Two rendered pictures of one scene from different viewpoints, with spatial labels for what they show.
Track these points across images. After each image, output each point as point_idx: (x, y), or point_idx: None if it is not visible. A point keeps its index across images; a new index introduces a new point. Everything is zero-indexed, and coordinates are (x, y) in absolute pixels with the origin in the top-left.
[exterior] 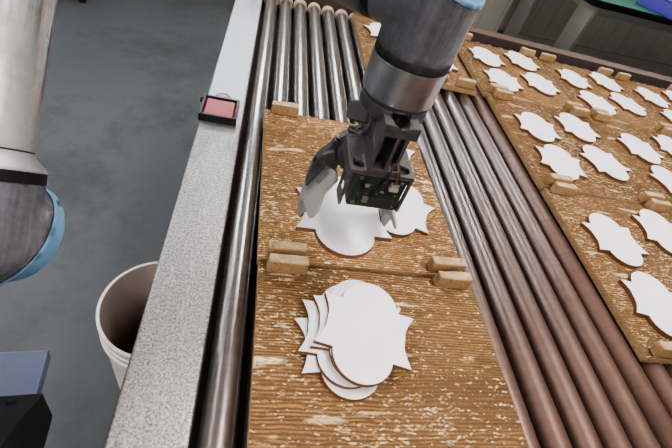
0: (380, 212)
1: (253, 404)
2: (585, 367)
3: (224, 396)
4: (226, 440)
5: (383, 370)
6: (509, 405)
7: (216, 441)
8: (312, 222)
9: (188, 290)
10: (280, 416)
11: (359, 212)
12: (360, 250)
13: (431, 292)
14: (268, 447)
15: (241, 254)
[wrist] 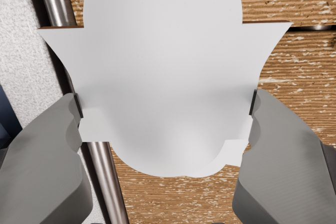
0: (254, 111)
1: (116, 166)
2: None
3: (98, 152)
4: (108, 170)
5: (214, 168)
6: None
7: (102, 172)
8: (101, 130)
9: (29, 73)
10: (136, 171)
11: (205, 87)
12: (190, 169)
13: (321, 58)
14: (131, 183)
15: (61, 18)
